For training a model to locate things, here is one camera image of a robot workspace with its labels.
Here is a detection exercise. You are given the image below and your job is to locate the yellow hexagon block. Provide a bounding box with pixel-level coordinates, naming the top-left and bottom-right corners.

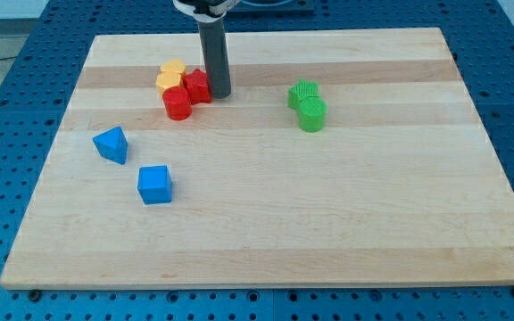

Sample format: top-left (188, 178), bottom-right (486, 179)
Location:
top-left (155, 71), bottom-right (182, 95)

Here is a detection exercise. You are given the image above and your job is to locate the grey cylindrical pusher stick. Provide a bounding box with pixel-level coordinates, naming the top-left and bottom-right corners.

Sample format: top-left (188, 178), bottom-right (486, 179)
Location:
top-left (198, 18), bottom-right (231, 99)

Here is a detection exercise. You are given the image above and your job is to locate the green star block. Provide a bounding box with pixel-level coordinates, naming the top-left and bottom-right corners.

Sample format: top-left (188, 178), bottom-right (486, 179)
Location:
top-left (287, 79), bottom-right (319, 111)

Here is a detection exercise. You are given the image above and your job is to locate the blue triangle block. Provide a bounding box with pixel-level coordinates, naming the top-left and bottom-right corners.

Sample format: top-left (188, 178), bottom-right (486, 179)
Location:
top-left (92, 127), bottom-right (128, 165)

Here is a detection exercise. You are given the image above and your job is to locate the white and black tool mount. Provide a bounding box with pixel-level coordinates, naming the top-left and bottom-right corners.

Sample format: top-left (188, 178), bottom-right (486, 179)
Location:
top-left (172, 0), bottom-right (240, 23)

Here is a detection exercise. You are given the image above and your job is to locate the green cylinder block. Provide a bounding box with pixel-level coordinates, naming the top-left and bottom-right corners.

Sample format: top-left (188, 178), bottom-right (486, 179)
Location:
top-left (297, 97), bottom-right (327, 133)

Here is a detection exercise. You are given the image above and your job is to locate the red cylinder block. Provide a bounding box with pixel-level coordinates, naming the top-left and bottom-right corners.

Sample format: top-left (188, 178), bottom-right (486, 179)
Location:
top-left (162, 86), bottom-right (192, 120)

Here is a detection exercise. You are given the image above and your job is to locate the blue cube block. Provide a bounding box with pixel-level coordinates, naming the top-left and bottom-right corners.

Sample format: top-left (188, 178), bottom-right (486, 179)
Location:
top-left (137, 165), bottom-right (173, 205)

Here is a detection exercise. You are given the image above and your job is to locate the yellow heart block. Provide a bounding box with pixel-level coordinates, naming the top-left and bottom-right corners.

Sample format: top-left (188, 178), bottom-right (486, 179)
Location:
top-left (160, 59), bottom-right (187, 76)

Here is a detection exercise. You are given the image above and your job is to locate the red star block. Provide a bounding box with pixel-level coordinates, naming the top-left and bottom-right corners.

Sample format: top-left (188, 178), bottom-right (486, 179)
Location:
top-left (183, 69), bottom-right (211, 104)

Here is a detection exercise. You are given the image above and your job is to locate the light wooden board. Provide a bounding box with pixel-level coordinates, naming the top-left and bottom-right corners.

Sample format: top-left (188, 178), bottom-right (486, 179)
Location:
top-left (0, 28), bottom-right (514, 290)

